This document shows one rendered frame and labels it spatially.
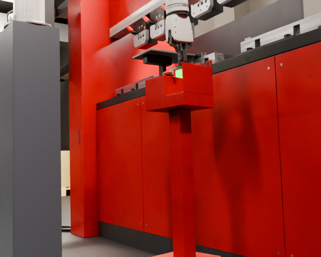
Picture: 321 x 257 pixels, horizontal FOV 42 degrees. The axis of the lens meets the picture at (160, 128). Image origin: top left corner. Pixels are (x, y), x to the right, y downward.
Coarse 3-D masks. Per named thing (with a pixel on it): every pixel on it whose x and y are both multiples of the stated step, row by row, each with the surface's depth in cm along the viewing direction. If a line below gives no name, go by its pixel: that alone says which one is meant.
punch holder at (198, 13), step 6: (204, 0) 201; (210, 0) 198; (216, 0) 200; (192, 6) 209; (198, 6) 206; (204, 6) 201; (210, 6) 198; (216, 6) 200; (222, 6) 202; (192, 12) 209; (198, 12) 205; (204, 12) 202; (210, 12) 202; (216, 12) 202; (222, 12) 202; (198, 18) 210; (204, 18) 210
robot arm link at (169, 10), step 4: (176, 4) 150; (180, 4) 150; (184, 4) 150; (168, 8) 151; (172, 8) 150; (176, 8) 150; (180, 8) 150; (184, 8) 150; (188, 8) 152; (168, 12) 151; (172, 12) 151; (176, 12) 151; (188, 12) 153
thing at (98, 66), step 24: (72, 0) 295; (96, 0) 288; (72, 24) 294; (96, 24) 287; (72, 48) 293; (96, 48) 285; (120, 48) 295; (168, 48) 317; (72, 72) 292; (96, 72) 284; (120, 72) 293; (144, 72) 304; (72, 96) 291; (96, 96) 282; (72, 120) 290; (96, 120) 281; (72, 144) 290; (96, 144) 279; (72, 168) 289; (96, 168) 278; (72, 192) 288; (96, 192) 276; (72, 216) 287; (96, 216) 275
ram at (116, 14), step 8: (112, 0) 289; (120, 0) 278; (128, 0) 268; (136, 0) 260; (144, 0) 251; (160, 0) 235; (112, 8) 289; (120, 8) 278; (128, 8) 268; (136, 8) 260; (152, 8) 243; (112, 16) 288; (120, 16) 278; (136, 16) 259; (112, 24) 288; (128, 24) 268; (112, 32) 288; (120, 32) 281; (128, 32) 281
